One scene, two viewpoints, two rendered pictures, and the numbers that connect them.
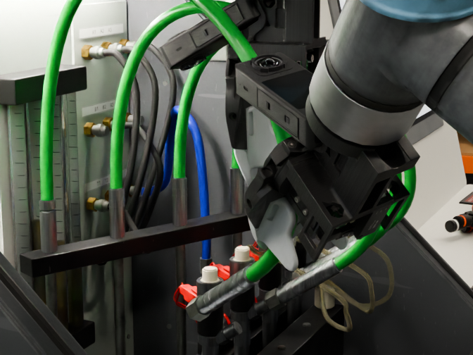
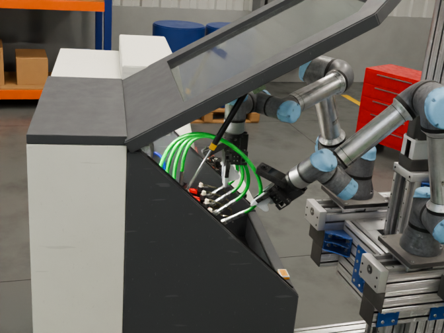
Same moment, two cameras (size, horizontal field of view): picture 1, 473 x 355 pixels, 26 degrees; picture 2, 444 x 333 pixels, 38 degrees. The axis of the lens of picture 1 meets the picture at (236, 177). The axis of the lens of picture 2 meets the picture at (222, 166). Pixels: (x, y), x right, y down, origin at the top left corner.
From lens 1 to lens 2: 1.59 m
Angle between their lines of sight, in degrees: 35
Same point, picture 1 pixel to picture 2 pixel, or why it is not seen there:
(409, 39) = (324, 174)
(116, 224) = not seen: hidden behind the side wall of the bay
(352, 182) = (294, 194)
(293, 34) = (242, 147)
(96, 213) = not seen: hidden behind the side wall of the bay
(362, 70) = (310, 178)
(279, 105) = (274, 178)
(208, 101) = (162, 148)
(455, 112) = (329, 185)
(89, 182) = not seen: hidden behind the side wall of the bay
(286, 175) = (275, 193)
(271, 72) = (267, 169)
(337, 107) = (300, 183)
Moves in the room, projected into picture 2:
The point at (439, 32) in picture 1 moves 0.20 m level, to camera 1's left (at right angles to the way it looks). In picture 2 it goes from (329, 172) to (279, 182)
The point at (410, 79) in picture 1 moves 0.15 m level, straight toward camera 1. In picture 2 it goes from (321, 180) to (349, 199)
